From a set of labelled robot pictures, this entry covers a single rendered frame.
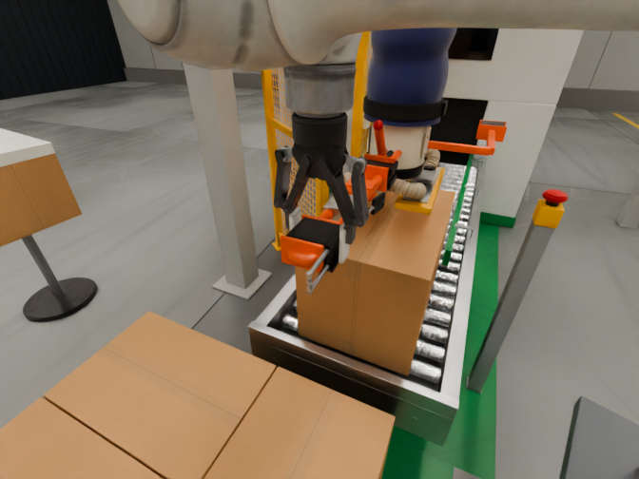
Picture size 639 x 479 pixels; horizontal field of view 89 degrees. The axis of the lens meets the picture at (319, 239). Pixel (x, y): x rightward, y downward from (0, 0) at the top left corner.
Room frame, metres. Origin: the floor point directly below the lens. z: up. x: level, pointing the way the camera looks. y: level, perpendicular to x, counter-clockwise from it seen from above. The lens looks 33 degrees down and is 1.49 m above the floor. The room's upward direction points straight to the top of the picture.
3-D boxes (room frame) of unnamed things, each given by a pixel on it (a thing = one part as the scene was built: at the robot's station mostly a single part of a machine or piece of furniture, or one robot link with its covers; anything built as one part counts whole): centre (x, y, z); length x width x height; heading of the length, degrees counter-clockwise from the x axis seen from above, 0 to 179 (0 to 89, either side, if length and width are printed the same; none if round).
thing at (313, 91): (0.46, 0.00, 1.42); 0.09 x 0.09 x 0.06
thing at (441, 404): (0.66, -0.07, 0.58); 0.70 x 0.03 x 0.06; 65
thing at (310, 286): (0.48, -0.06, 1.19); 0.31 x 0.03 x 0.05; 156
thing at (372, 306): (1.00, -0.23, 0.75); 0.60 x 0.40 x 0.40; 155
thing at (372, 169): (0.77, -0.14, 1.19); 0.10 x 0.08 x 0.06; 66
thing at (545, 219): (0.97, -0.77, 0.50); 0.07 x 0.07 x 1.00; 65
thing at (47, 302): (1.58, 1.68, 0.31); 0.40 x 0.40 x 0.62
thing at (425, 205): (0.96, -0.33, 1.08); 0.34 x 0.10 x 0.05; 156
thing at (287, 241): (0.46, 0.01, 1.19); 0.08 x 0.07 x 0.05; 156
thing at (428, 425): (0.66, -0.07, 0.47); 0.70 x 0.03 x 0.15; 65
